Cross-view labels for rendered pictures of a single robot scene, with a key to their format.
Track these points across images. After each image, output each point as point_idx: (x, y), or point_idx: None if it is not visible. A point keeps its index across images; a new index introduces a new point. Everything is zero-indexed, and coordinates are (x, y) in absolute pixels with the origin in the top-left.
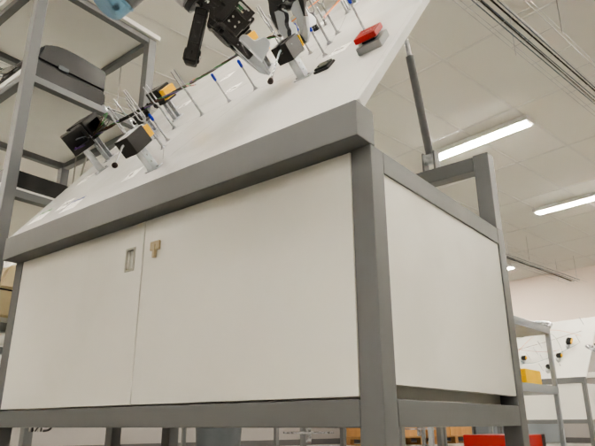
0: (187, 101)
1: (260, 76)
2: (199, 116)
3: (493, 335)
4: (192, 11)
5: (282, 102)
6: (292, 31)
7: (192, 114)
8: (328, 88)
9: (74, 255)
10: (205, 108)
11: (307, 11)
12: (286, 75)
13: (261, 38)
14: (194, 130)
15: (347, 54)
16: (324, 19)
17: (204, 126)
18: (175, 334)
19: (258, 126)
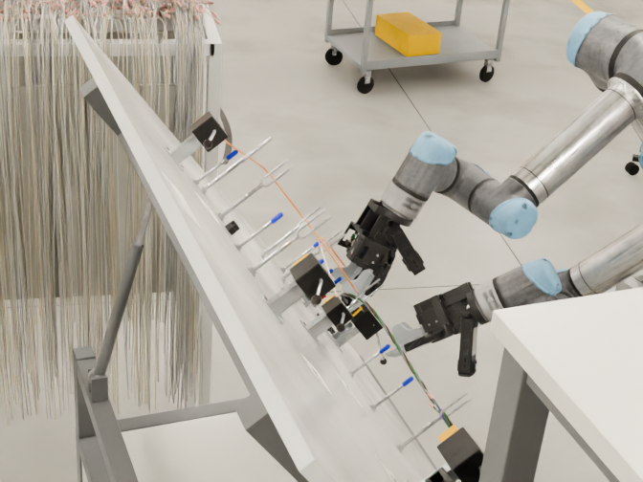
0: (386, 472)
1: (326, 352)
2: (402, 452)
3: None
4: (478, 321)
5: (365, 377)
6: (350, 291)
7: (403, 464)
8: (348, 349)
9: None
10: (388, 441)
11: (347, 267)
12: (330, 343)
13: (407, 324)
14: (417, 465)
15: (309, 304)
16: (188, 186)
17: (409, 450)
18: None
19: (389, 406)
